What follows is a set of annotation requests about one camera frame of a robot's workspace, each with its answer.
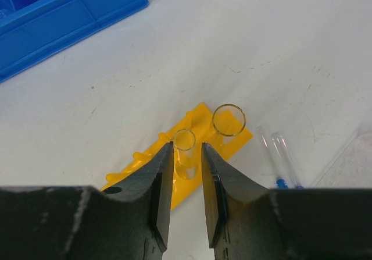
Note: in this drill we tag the blue capped small tube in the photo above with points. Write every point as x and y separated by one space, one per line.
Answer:
287 160
270 158

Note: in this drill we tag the yellow test tube rack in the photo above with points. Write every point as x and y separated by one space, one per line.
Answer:
199 121

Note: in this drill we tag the blue divided plastic bin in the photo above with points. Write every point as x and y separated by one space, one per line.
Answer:
34 30

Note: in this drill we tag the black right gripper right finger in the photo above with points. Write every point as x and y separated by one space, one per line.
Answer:
248 221

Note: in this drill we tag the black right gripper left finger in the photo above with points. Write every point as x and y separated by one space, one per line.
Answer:
129 220

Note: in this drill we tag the clear plastic box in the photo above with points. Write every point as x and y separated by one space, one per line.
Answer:
350 167

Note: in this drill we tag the clear glass test tube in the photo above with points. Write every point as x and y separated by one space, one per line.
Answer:
228 120
184 142

